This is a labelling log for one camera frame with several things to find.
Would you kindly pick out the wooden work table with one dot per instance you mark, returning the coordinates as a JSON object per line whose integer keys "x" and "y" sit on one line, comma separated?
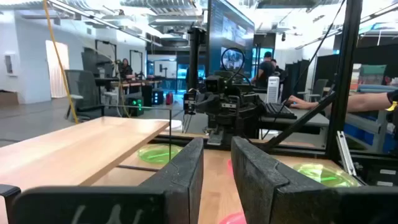
{"x": 136, "y": 83}

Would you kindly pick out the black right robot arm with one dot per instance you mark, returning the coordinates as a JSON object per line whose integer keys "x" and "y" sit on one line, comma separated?
{"x": 236, "y": 133}

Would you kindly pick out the black pole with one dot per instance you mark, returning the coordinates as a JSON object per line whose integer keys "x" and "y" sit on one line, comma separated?
{"x": 194, "y": 59}

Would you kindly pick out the blue storage bins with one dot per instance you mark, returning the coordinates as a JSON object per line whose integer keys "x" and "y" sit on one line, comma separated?
{"x": 357, "y": 133}

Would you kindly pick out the green box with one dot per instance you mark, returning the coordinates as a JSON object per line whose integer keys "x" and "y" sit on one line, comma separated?
{"x": 373, "y": 73}

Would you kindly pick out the cardboard box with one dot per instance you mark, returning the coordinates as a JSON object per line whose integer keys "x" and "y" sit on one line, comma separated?
{"x": 8, "y": 98}

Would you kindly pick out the small pink translucent plate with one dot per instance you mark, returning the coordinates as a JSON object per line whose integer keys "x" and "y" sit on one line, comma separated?
{"x": 229, "y": 168}

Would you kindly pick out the silver mounting bracket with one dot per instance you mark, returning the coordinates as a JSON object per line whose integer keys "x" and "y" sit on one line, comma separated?
{"x": 214, "y": 138}

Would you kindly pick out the red canister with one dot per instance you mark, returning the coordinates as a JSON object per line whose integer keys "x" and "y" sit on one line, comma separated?
{"x": 169, "y": 98}

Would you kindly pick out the grey office chair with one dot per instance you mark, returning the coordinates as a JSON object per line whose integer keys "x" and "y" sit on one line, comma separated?
{"x": 82, "y": 90}

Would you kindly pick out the computer with green lights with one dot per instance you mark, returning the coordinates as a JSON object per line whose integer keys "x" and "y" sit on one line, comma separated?
{"x": 136, "y": 105}

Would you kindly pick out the silver aluminium strip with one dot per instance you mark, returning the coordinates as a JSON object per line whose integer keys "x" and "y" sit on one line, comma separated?
{"x": 345, "y": 152}

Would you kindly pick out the large green translucent plate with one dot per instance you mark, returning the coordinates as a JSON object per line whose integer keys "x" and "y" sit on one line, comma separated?
{"x": 323, "y": 175}

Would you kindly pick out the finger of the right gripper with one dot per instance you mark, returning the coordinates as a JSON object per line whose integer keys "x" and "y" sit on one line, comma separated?
{"x": 208, "y": 104}
{"x": 252, "y": 110}

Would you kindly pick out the large pink translucent plate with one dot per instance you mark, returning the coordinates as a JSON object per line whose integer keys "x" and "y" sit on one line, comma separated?
{"x": 233, "y": 219}

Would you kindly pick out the large wall display screen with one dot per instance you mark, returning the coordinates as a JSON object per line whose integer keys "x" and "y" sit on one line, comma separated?
{"x": 230, "y": 31}

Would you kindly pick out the white tower device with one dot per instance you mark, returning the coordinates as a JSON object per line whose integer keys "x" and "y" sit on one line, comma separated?
{"x": 273, "y": 90}

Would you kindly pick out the grey desk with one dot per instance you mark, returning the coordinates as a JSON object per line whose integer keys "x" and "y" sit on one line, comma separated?
{"x": 308, "y": 119}

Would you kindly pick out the black aluminium table frame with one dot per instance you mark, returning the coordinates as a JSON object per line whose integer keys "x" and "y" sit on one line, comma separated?
{"x": 343, "y": 93}

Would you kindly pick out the person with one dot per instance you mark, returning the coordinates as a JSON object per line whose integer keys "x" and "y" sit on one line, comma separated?
{"x": 266, "y": 71}
{"x": 126, "y": 70}
{"x": 277, "y": 69}

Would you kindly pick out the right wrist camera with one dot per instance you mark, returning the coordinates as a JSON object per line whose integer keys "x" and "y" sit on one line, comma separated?
{"x": 214, "y": 84}

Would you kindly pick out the person's hand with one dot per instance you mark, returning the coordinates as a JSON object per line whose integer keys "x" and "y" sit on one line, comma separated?
{"x": 300, "y": 103}

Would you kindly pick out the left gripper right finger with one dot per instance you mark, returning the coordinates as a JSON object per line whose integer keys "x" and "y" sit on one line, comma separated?
{"x": 280, "y": 199}

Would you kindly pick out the black keyboard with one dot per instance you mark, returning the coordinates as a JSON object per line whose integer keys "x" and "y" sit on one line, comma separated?
{"x": 278, "y": 111}

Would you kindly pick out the white round stool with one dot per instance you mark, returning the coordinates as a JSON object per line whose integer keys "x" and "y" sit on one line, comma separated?
{"x": 174, "y": 124}

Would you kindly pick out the yellow wristband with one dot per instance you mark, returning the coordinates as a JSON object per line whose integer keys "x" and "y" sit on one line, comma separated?
{"x": 392, "y": 107}

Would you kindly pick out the black folding partition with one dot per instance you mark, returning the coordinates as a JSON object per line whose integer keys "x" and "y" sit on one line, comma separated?
{"x": 295, "y": 77}

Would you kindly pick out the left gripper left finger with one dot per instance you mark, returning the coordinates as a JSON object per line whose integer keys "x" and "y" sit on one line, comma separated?
{"x": 124, "y": 205}

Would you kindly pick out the black computer tower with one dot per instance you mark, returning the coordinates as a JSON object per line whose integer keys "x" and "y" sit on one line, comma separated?
{"x": 158, "y": 97}

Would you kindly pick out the person's forearm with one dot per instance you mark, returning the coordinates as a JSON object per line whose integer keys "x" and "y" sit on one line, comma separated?
{"x": 367, "y": 101}

